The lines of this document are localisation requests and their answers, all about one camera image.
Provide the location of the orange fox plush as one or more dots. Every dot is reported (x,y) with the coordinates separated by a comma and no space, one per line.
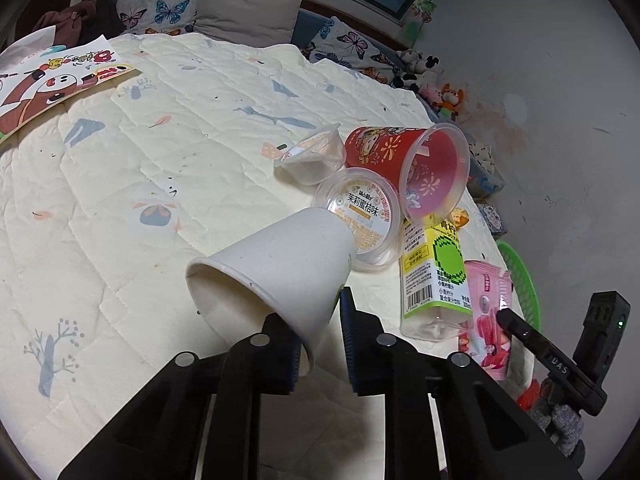
(451,97)

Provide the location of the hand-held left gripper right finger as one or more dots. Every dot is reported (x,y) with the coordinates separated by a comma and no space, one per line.
(351,345)

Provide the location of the labelled clear jelly cup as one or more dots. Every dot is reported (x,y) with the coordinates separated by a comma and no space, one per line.
(365,210)

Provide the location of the pink snack packet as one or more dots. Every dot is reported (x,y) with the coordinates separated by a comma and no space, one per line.
(487,290)

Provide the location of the green plastic basket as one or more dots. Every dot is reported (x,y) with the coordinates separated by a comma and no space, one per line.
(525,280)

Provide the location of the small clear jelly cup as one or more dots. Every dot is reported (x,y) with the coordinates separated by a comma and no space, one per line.
(310,160)

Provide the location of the large butterfly print pillow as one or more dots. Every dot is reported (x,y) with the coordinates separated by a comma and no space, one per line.
(350,45)

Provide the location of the pink plush toy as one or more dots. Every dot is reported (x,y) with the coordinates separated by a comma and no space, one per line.
(430,94)

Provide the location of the maroon clothes pile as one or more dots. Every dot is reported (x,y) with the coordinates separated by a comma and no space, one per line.
(80,17)

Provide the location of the white paper cup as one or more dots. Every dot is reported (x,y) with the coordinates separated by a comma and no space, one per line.
(280,260)

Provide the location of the cream printed quilt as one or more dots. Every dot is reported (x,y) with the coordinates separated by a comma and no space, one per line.
(150,160)

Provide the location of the flower wall decoration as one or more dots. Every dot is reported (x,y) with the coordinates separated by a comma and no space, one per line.
(422,15)

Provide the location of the person's right hand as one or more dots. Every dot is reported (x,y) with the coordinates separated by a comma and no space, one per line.
(562,427)

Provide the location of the clear plastic storage bin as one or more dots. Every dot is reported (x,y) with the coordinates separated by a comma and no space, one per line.
(485,170)

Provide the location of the cartoon printed paper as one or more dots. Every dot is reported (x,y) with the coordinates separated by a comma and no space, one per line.
(50,85)

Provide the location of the small butterfly print pillow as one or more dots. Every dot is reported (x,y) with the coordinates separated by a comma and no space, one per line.
(160,7)

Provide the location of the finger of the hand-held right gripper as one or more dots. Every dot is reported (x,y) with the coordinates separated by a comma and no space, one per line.
(550,360)

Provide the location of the red printed plastic cup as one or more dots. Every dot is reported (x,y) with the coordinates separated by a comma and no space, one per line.
(380,150)

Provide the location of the green yellow labelled bottle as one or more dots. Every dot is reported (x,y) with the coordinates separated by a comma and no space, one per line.
(435,270)

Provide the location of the grey pillow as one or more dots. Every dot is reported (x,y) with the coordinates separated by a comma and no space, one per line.
(245,15)

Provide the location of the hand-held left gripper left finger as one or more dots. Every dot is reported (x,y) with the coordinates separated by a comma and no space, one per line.
(286,360)

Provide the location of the red plastic stool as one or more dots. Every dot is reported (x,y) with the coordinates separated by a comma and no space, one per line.
(530,395)

